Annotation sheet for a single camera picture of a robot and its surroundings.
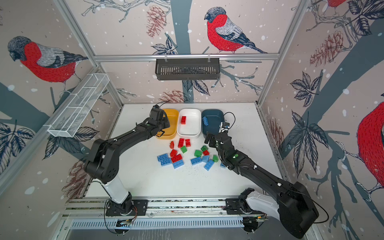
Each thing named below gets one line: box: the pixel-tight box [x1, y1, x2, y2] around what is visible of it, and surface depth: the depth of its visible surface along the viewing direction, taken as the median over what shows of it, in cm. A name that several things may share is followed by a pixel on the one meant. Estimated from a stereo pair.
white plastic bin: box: [177, 108, 202, 138], surface depth 109 cm
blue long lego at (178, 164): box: [172, 159, 185, 169], surface depth 90 cm
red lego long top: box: [178, 138, 185, 149], surface depth 100 cm
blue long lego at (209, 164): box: [204, 159, 215, 171], surface depth 89 cm
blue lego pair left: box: [157, 153, 172, 167], surface depth 92 cm
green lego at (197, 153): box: [194, 149, 202, 157], surface depth 94 cm
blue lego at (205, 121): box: [202, 116, 209, 127], surface depth 108 cm
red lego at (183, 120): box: [181, 116, 187, 125], surface depth 110 cm
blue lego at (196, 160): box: [190, 157, 203, 165], surface depth 92 cm
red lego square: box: [185, 138, 191, 147], surface depth 100 cm
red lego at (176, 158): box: [171, 154, 183, 163], surface depth 92 cm
